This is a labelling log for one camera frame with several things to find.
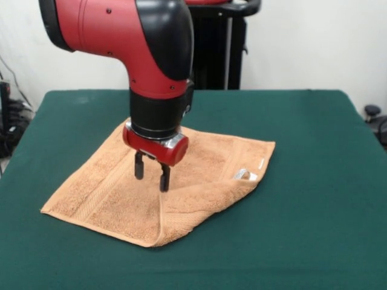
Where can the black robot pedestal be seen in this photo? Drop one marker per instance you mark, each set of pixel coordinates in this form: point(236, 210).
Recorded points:
point(217, 45)

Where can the dark green table cloth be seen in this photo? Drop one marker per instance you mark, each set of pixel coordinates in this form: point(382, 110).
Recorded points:
point(302, 241)

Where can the tan terry towel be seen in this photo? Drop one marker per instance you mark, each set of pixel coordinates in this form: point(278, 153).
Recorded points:
point(211, 169)

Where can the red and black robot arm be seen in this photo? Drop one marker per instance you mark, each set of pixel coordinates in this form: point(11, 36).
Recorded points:
point(136, 45)

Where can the black box device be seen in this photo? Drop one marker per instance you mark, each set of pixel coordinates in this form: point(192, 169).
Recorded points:
point(4, 99)

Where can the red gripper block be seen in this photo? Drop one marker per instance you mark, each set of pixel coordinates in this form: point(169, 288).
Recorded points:
point(157, 149)

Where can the black chair base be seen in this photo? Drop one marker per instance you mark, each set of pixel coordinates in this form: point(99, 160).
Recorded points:
point(376, 121)

